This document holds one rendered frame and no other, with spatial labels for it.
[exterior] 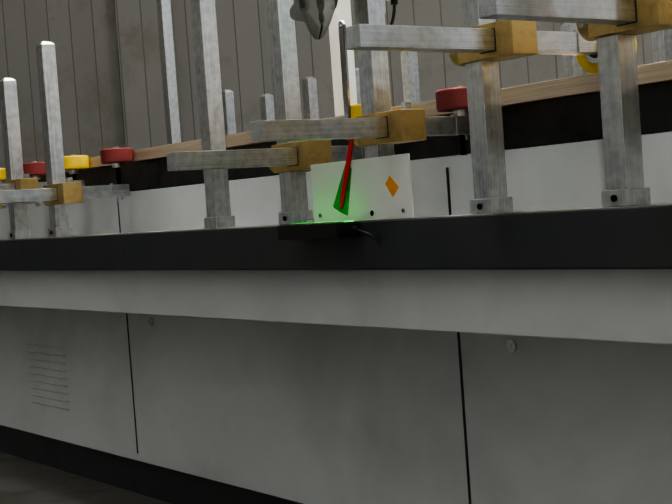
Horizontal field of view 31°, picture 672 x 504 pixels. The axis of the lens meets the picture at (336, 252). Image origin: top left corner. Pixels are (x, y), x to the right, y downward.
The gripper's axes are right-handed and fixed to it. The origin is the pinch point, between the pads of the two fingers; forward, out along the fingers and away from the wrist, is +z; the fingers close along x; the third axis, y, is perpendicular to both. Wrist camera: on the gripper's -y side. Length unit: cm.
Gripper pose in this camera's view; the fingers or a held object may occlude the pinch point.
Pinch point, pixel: (320, 30)
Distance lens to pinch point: 200.5
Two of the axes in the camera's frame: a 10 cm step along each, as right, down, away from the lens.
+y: -6.0, 0.1, 8.0
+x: -8.0, 0.8, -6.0
